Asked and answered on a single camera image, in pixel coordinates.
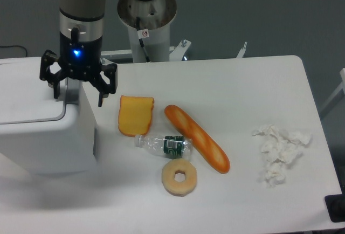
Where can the beige donut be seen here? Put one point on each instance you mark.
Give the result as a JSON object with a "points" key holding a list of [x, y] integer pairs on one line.
{"points": [[179, 177]]}

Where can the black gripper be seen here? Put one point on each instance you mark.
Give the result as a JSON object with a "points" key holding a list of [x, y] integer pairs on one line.
{"points": [[79, 61]]}

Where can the clear plastic bottle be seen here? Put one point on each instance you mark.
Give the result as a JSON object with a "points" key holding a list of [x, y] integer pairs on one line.
{"points": [[168, 146]]}

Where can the orange toast slice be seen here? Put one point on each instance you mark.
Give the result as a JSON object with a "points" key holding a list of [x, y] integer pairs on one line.
{"points": [[135, 115]]}

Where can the orange baguette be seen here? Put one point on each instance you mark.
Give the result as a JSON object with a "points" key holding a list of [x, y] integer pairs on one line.
{"points": [[202, 141]]}

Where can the white furniture leg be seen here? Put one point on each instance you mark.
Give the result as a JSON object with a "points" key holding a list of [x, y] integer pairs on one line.
{"points": [[335, 97]]}

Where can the white trash can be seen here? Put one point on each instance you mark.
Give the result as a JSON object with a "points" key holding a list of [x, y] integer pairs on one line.
{"points": [[40, 133]]}

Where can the crumpled white tissue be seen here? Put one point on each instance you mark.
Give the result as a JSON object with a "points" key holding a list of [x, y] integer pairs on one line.
{"points": [[280, 150]]}

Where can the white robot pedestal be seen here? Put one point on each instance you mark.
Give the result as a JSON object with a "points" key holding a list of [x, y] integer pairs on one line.
{"points": [[148, 25]]}

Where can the black device at edge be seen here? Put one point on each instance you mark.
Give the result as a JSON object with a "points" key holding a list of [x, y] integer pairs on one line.
{"points": [[335, 207]]}

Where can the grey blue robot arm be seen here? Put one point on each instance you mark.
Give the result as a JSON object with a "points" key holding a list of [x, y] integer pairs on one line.
{"points": [[81, 32]]}

